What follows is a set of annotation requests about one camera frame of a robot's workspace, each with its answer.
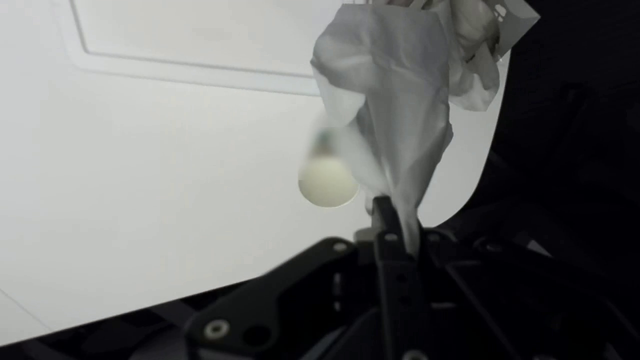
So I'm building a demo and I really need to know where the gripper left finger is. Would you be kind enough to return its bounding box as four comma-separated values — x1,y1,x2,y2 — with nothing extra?
184,196,432,360

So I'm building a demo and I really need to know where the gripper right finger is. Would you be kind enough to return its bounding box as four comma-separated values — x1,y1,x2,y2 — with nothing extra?
419,226,640,360

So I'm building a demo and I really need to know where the white tissue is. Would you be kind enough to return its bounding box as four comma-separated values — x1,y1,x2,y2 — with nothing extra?
310,0,503,257

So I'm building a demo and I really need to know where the white tissue box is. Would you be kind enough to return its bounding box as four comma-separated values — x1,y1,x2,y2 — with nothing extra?
492,0,542,63

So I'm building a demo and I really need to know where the pale yellow round ball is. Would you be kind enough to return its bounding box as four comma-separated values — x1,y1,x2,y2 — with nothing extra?
298,127,360,209

